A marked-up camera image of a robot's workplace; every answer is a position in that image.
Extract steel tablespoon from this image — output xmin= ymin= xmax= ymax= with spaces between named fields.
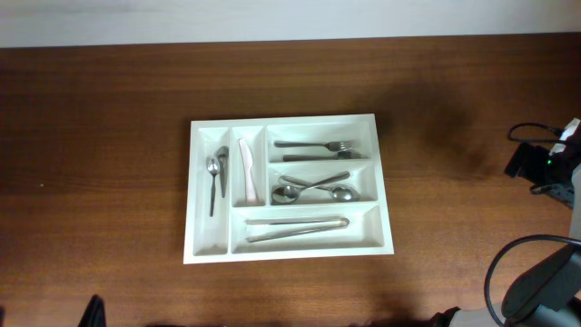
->
xmin=279 ymin=176 xmax=359 ymax=203
xmin=271 ymin=171 xmax=350 ymax=204

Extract steel tongs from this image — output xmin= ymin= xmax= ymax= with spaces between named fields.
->
xmin=246 ymin=217 xmax=350 ymax=243

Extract pink plastic knife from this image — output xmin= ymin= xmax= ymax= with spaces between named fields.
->
xmin=238 ymin=138 xmax=258 ymax=205

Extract small steel teaspoon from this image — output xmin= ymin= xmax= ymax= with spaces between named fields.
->
xmin=216 ymin=146 xmax=229 ymax=198
xmin=207 ymin=156 xmax=221 ymax=217

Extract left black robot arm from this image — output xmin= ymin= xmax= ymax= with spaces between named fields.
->
xmin=78 ymin=294 xmax=106 ymax=327

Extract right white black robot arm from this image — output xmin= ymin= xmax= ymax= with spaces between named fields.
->
xmin=426 ymin=118 xmax=580 ymax=327

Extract white plastic cutlery tray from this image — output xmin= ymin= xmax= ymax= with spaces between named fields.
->
xmin=183 ymin=114 xmax=394 ymax=264

